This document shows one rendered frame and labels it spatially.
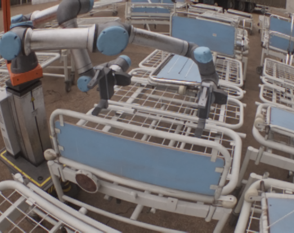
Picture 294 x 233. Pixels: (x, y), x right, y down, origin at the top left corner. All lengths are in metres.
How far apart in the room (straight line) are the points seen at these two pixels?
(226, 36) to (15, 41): 2.23
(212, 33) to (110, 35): 1.94
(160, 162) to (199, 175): 0.15
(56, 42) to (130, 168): 0.56
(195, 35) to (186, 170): 2.02
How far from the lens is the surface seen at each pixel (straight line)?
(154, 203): 1.12
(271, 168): 2.14
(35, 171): 1.55
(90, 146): 1.07
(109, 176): 1.11
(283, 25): 5.95
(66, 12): 1.18
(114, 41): 0.95
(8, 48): 1.01
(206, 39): 2.80
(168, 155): 0.95
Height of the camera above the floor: 1.28
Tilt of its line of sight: 31 degrees down
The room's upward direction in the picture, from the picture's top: 2 degrees clockwise
